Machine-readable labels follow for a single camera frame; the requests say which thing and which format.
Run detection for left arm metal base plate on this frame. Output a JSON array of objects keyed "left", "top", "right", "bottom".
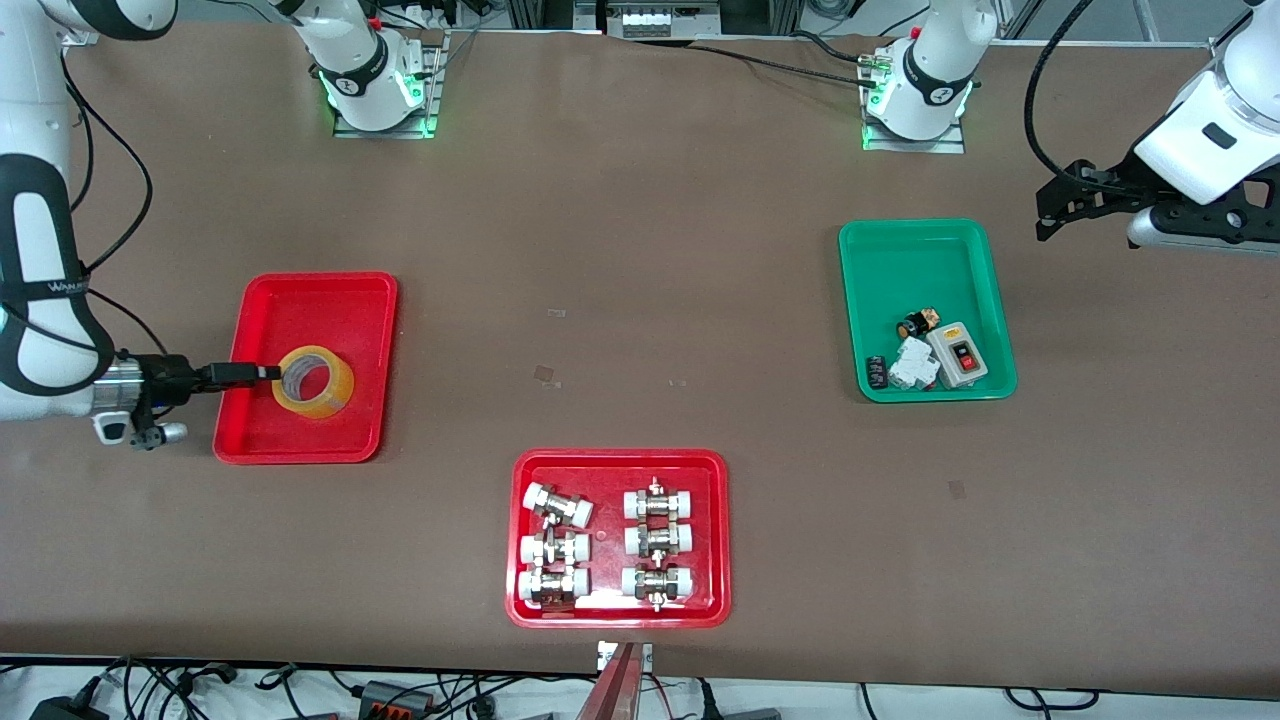
[{"left": 862, "top": 118, "right": 967, "bottom": 154}]

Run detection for yellow tape roll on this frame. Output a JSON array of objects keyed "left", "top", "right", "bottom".
[{"left": 272, "top": 345, "right": 356, "bottom": 421}]

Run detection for red tray holding fittings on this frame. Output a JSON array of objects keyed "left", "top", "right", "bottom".
[{"left": 505, "top": 448, "right": 732, "bottom": 630}]

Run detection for white power strip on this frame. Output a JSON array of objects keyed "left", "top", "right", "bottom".
[{"left": 620, "top": 4, "right": 721, "bottom": 40}]

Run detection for aluminium frame profile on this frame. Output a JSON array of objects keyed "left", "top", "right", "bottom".
[{"left": 1208, "top": 20, "right": 1246, "bottom": 73}]

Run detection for grey switch box red button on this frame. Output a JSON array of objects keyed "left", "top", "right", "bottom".
[{"left": 926, "top": 322, "right": 990, "bottom": 389}]

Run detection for red metal bar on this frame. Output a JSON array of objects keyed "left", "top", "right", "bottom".
[{"left": 576, "top": 643, "right": 647, "bottom": 720}]

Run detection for green plastic tray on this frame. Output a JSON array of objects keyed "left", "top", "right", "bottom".
[{"left": 838, "top": 219, "right": 1019, "bottom": 405}]

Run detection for black cable on table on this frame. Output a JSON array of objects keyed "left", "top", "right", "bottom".
[{"left": 690, "top": 32, "right": 883, "bottom": 87}]

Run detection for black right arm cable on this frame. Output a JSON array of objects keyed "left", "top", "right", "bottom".
[{"left": 55, "top": 45, "right": 169, "bottom": 358}]

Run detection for empty red plastic tray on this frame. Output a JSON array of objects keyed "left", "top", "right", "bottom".
[{"left": 212, "top": 272, "right": 399, "bottom": 466}]

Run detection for white circuit breaker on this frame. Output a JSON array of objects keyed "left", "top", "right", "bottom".
[{"left": 888, "top": 338, "right": 943, "bottom": 393}]

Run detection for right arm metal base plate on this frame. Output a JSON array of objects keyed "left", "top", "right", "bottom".
[{"left": 333, "top": 30, "right": 442, "bottom": 139}]

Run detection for grey cable connector box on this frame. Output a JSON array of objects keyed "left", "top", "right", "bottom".
[{"left": 358, "top": 680, "right": 441, "bottom": 717}]

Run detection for tilted white-capped metal pipe fitting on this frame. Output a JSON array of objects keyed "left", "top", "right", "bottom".
[{"left": 522, "top": 482, "right": 595, "bottom": 530}]

